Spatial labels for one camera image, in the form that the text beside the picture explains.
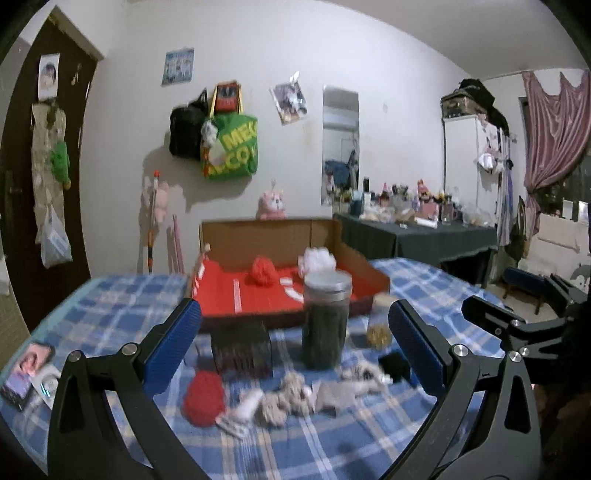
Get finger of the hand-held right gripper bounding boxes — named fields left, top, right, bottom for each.
left=545, top=274, right=591, bottom=320
left=461, top=295, right=572, bottom=361

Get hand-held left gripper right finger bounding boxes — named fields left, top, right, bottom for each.
left=383, top=299, right=542, bottom=480

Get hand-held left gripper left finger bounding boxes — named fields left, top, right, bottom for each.
left=47, top=298, right=209, bottom=480

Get black soft bundle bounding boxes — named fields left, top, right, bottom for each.
left=379, top=353, right=413, bottom=385

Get dark red yarn ball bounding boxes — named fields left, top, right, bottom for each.
left=184, top=371, right=227, bottom=428

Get cardboard box with red lining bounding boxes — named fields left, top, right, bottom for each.
left=187, top=218, right=392, bottom=330

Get striped white sock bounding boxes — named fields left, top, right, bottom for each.
left=216, top=414, right=251, bottom=438

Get grey knitted scrunchie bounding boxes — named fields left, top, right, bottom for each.
left=260, top=373, right=315, bottom=428

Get small jar with yellow contents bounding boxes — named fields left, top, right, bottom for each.
left=366, top=294, right=394, bottom=350

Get blue stool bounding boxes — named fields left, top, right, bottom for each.
left=502, top=267, right=551, bottom=315

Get white cushioned chair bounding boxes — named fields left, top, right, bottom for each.
left=525, top=198, right=591, bottom=278

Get black mesh pen holder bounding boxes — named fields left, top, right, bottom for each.
left=210, top=320, right=274, bottom=380

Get glass jar with metal lid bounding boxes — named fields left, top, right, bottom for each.
left=301, top=269, right=353, bottom=371

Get pink sticks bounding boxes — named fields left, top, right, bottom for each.
left=168, top=213, right=186, bottom=276

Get table with dark cloth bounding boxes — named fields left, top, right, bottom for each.
left=333, top=211, right=500, bottom=283

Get grey folded cloth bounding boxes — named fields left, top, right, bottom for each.
left=315, top=380, right=357, bottom=415

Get hanging clothes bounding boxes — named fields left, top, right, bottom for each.
left=473, top=115, right=516, bottom=246

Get red mesh bath pouf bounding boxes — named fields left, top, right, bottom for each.
left=249, top=256, right=280, bottom=288

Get white mesh bath pouf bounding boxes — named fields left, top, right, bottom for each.
left=298, top=247, right=337, bottom=278

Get cluster of bottles and figurines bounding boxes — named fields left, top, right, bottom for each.
left=325, top=175, right=498, bottom=230

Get blue plaid blanket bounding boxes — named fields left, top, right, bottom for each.
left=0, top=258, right=518, bottom=480

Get white plastic bag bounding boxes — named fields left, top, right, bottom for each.
left=39, top=203, right=74, bottom=269

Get white wardrobe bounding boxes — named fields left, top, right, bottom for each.
left=442, top=115, right=511, bottom=223

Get pink curtain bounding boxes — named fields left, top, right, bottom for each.
left=522, top=69, right=591, bottom=228

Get pink plush toy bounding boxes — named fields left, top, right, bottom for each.
left=256, top=180, right=288, bottom=221

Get green tote bag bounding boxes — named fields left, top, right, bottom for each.
left=201, top=113, right=259, bottom=180

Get patterned suitcase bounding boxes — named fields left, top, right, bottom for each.
left=440, top=89, right=491, bottom=122

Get green plush toy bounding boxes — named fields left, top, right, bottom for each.
left=50, top=141, right=73, bottom=188

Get black backpack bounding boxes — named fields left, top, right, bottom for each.
left=168, top=88, right=211, bottom=160

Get dark brown door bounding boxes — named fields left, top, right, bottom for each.
left=0, top=14, right=105, bottom=333

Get black bag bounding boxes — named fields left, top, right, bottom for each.
left=458, top=78, right=509, bottom=136

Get beige hanging organizer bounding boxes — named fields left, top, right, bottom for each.
left=30, top=102, right=71, bottom=232

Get red small bag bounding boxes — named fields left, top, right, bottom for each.
left=210, top=82, right=243, bottom=114

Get small door poster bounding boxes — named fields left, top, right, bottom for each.
left=38, top=53, right=61, bottom=100

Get grey white knitted rope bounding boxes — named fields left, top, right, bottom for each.
left=341, top=361, right=394, bottom=394

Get wall mirror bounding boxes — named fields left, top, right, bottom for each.
left=321, top=84, right=360, bottom=206

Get photo wall poster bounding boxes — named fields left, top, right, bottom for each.
left=270, top=71, right=309, bottom=125

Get blue wall poster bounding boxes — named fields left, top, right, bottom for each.
left=161, top=47, right=195, bottom=87

